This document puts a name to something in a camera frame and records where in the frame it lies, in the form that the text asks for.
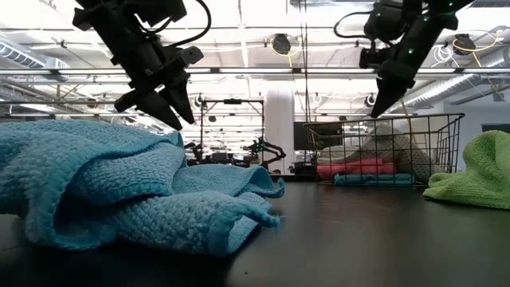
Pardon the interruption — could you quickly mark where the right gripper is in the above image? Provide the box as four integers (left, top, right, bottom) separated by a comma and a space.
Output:
359, 47, 419, 119

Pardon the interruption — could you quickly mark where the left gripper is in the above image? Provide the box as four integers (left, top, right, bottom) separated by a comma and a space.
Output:
111, 39, 204, 131

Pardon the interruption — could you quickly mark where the black wire basket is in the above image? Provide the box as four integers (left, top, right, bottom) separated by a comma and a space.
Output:
303, 113, 465, 187

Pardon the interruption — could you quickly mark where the grey waffle microfiber towel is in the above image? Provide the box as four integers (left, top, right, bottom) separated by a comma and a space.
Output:
318, 123, 445, 183

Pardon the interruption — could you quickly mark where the pink microfiber towel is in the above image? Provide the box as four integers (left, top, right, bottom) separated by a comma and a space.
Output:
317, 158, 396, 180

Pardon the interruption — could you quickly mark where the teal microfiber towel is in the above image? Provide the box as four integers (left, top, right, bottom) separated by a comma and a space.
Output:
334, 173, 415, 187

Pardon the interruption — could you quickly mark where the light blue microfiber towel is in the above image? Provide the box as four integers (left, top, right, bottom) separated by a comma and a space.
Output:
0, 119, 286, 256

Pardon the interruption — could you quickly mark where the green microfiber towel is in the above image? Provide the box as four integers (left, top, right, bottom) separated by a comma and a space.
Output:
422, 130, 510, 210

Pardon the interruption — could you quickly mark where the long ceiling light bar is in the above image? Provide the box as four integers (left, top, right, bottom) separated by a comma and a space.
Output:
0, 66, 510, 77

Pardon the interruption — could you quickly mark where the black monitor screen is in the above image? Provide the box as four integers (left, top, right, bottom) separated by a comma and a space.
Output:
293, 121, 344, 151

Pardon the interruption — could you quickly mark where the white coiled cable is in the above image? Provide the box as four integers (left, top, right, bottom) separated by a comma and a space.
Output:
432, 42, 455, 68

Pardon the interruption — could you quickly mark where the silver ventilation duct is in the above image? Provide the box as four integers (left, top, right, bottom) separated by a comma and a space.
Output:
0, 41, 71, 81
392, 45, 510, 115

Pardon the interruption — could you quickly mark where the dark wall window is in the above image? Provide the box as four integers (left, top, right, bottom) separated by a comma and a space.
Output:
481, 122, 510, 134

